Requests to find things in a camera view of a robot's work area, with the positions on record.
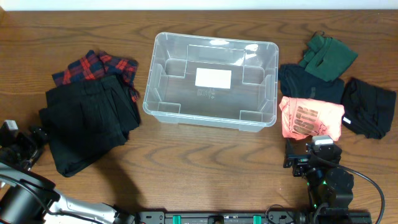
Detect black pants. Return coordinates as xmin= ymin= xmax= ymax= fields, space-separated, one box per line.
xmin=39 ymin=75 xmax=141 ymax=177

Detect red navy plaid shirt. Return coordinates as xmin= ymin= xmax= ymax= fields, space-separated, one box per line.
xmin=52 ymin=50 xmax=139 ymax=102

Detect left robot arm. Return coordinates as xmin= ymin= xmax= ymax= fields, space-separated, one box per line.
xmin=1 ymin=120 xmax=136 ymax=224

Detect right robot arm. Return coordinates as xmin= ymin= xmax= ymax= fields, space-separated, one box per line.
xmin=283 ymin=136 xmax=354 ymax=214

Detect pink printed t-shirt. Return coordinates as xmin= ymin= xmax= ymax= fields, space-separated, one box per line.
xmin=279 ymin=96 xmax=345 ymax=141

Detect dark navy folded shirt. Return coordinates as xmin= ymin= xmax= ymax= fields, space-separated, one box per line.
xmin=278 ymin=64 xmax=345 ymax=104

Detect black folded garment right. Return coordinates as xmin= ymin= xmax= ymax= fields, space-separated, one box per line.
xmin=341 ymin=78 xmax=397 ymax=139

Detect green folded garment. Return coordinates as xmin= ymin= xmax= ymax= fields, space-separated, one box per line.
xmin=298 ymin=33 xmax=358 ymax=82

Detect white label in bin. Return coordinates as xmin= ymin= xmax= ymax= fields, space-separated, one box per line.
xmin=195 ymin=68 xmax=232 ymax=89

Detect clear plastic storage bin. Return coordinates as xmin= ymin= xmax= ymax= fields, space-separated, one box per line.
xmin=142 ymin=32 xmax=279 ymax=132

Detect right black cable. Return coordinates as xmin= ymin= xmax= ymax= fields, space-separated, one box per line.
xmin=337 ymin=164 xmax=386 ymax=224

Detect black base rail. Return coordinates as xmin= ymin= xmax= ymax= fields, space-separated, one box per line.
xmin=134 ymin=210 xmax=372 ymax=224

